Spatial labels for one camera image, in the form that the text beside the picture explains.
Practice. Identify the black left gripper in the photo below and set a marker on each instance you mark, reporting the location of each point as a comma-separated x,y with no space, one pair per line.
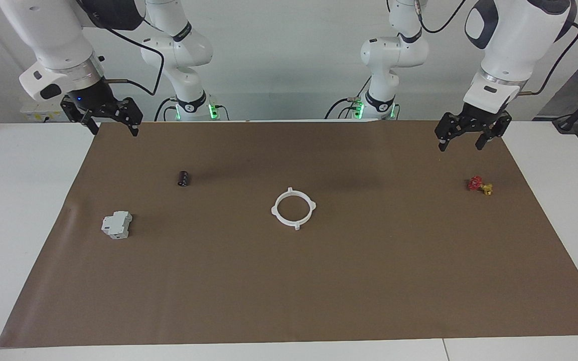
477,120

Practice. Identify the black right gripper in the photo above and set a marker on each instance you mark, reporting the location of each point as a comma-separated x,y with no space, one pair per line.
91,103

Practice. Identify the white half pipe clamp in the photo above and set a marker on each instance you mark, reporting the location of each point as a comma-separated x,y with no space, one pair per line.
274,210
313,205

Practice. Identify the brown paper mat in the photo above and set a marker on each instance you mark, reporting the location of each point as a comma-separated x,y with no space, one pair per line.
269,291

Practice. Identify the white circuit breaker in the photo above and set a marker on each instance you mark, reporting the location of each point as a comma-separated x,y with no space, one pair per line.
116,225

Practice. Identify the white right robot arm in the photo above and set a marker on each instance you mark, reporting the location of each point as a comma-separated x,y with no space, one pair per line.
53,40

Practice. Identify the beige box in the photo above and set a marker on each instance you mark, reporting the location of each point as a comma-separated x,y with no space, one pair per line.
33,116

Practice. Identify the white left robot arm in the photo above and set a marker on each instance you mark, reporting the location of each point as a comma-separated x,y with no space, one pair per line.
515,45

